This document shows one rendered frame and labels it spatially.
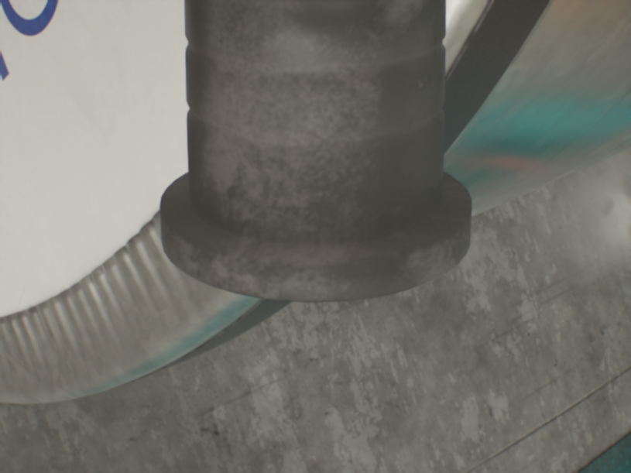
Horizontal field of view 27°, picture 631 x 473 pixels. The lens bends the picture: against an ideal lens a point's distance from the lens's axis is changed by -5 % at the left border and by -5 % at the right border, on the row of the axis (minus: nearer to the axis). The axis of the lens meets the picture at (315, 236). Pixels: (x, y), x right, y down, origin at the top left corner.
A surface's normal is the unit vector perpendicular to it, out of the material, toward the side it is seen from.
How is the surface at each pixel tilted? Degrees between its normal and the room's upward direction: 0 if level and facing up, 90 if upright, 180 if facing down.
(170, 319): 90
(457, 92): 60
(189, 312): 90
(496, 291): 0
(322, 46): 46
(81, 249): 90
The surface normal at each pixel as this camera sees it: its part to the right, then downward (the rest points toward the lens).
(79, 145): -0.72, 0.28
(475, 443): 0.62, -0.14
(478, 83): 0.58, 0.75
